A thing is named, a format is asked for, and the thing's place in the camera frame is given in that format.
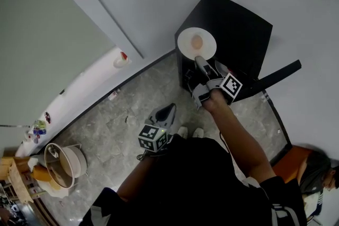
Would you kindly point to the brown egg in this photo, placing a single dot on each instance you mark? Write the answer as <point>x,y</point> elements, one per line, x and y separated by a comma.
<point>197,42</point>

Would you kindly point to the white plate with peach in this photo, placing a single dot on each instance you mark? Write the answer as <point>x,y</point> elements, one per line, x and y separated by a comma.
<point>185,47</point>

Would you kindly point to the yellow cushion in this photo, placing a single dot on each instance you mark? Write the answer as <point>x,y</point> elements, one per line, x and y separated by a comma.
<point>56,185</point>

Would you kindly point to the person's right forearm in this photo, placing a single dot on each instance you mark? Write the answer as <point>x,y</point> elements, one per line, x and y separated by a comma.
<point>238,140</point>

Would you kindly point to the person's left white shoe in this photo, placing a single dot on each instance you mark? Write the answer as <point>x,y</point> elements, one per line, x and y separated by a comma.
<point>182,131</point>

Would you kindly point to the white spray bottle red top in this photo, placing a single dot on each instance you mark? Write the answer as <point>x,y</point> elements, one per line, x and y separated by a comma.
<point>120,62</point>

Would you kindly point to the red toy car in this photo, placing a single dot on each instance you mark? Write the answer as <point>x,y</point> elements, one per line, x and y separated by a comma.
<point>47,117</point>

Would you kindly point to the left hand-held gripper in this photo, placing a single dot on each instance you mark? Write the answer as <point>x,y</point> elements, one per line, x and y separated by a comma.
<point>152,139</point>

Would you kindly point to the orange sofa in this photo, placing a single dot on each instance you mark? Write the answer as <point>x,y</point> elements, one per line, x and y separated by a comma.
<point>291,164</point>

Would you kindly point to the orange cushion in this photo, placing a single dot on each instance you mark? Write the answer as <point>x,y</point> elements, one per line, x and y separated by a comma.
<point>42,174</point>

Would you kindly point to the small white bottle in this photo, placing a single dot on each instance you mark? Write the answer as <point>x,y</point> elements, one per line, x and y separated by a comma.
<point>114,94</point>

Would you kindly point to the round beige bin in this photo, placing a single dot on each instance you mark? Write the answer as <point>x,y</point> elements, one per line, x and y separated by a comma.
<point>72,164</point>

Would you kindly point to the green packet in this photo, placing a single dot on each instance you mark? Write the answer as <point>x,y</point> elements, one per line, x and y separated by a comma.
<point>40,124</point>

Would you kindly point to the person's left forearm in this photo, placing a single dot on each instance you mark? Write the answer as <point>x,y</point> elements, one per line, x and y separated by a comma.
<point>135,180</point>

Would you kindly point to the black mini fridge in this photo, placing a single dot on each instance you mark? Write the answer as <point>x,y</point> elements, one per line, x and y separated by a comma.
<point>238,29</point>

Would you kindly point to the small white container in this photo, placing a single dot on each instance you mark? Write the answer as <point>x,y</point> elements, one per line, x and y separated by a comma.
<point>31,139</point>

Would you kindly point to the person's black clothing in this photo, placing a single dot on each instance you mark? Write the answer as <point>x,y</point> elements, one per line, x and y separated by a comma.
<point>196,188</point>

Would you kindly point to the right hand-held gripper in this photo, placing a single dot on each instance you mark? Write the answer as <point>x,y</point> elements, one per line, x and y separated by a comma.
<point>230,87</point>

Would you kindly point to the crumpled white paper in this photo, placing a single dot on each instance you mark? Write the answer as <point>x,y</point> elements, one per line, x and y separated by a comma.
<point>53,152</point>

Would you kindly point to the person's right white shoe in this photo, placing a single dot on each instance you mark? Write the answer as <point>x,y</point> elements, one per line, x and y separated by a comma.
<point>197,133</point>

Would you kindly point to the person's white shoe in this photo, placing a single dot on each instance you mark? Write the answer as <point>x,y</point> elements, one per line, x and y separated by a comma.
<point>182,131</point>
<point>197,133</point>

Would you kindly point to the white window ledge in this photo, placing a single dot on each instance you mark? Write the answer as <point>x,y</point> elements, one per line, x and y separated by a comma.
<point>79,87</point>

